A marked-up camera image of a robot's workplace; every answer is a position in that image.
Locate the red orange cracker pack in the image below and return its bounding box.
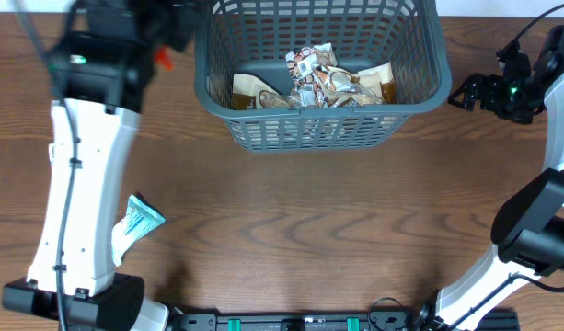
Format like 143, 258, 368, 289
154, 45, 173, 71

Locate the clear brown pastry bag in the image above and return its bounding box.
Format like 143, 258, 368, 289
322, 63, 397, 108

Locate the beige brown bread bag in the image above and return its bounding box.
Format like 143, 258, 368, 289
231, 74, 291, 110

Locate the bread bag with grain print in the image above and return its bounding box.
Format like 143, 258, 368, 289
285, 43, 338, 108

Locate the Kleenex tissue multipack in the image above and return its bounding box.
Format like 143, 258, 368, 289
48, 143, 55, 168

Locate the teal white wipes pouch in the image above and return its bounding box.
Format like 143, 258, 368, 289
111, 192, 167, 267

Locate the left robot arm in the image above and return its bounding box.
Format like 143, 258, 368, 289
2, 0, 203, 330

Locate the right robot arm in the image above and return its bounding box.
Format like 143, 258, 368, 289
413, 25, 564, 330

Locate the grey plastic laundry basket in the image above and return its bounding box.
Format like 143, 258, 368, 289
195, 0, 452, 153

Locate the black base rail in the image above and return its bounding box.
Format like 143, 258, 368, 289
170, 308, 522, 331

